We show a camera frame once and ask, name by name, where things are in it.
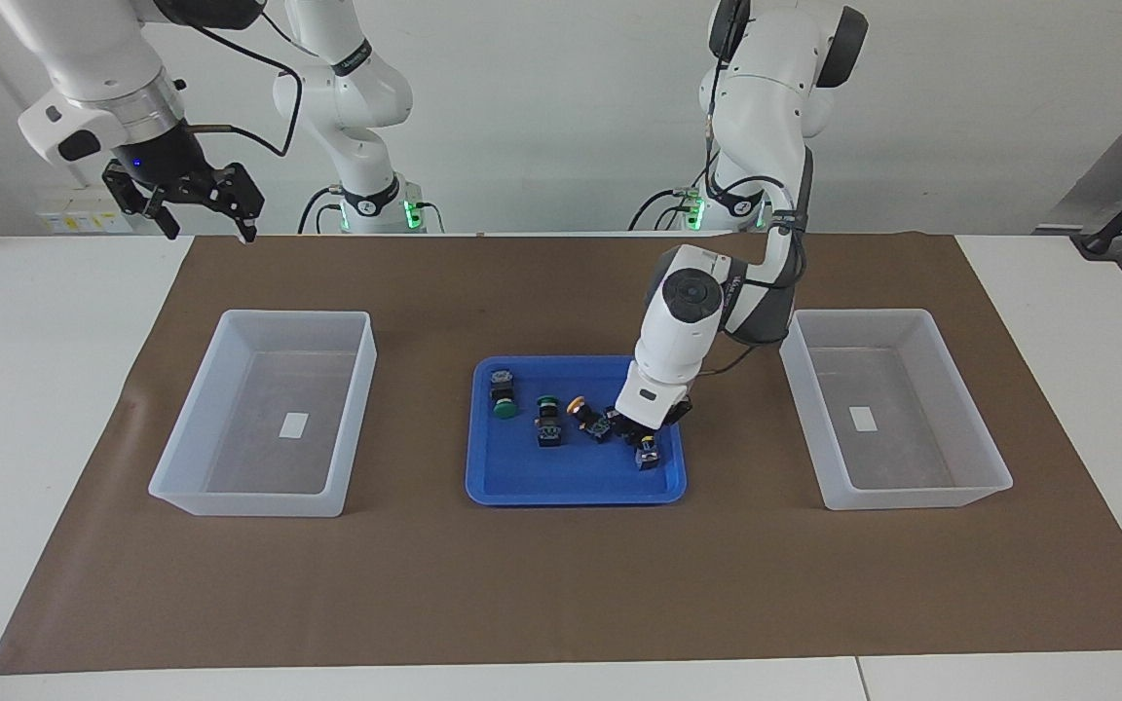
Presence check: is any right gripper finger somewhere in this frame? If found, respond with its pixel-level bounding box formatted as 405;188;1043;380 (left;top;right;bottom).
206;163;266;244
101;161;180;240

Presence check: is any green push button switch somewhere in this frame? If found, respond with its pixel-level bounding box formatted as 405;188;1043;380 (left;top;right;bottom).
535;394;564;449
489;368;522;421

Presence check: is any blue plastic tray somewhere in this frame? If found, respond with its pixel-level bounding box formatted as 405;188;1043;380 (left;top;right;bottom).
465;355;688;507

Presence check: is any brown paper mat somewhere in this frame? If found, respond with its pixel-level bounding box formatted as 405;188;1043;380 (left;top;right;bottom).
0;232;1122;675

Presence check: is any translucent white plastic box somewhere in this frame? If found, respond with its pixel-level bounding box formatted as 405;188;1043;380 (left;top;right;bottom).
148;310;379;518
779;309;1015;511

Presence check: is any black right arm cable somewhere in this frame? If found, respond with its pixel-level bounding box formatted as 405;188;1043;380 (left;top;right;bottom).
181;0;304;159

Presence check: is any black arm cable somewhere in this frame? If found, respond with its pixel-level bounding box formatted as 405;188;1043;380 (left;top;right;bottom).
700;0;815;379
181;0;304;159

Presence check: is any white wall outlet box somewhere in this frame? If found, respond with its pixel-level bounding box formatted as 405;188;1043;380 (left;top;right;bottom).
38;190;133;235

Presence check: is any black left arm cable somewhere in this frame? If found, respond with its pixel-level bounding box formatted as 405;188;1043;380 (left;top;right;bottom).
700;0;815;379

